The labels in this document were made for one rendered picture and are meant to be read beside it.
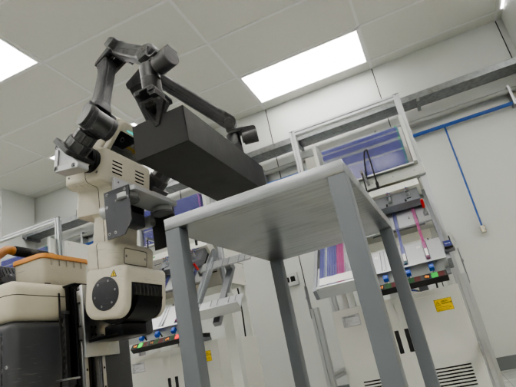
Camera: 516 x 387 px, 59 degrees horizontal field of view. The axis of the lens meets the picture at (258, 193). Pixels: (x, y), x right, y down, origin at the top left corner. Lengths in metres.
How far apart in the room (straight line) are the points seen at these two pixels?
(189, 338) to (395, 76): 4.19
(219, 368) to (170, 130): 1.99
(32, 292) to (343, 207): 1.05
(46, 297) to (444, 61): 4.21
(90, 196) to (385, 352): 1.14
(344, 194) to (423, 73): 4.02
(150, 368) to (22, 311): 1.79
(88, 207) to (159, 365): 1.75
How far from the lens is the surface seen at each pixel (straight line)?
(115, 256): 1.54
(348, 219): 0.94
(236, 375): 2.68
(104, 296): 1.53
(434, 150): 4.59
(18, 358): 1.56
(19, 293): 1.59
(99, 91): 1.65
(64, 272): 1.80
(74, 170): 1.56
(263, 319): 4.65
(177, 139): 1.26
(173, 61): 1.36
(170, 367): 3.18
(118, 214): 1.52
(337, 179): 0.96
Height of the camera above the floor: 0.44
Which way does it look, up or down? 20 degrees up
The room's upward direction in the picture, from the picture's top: 12 degrees counter-clockwise
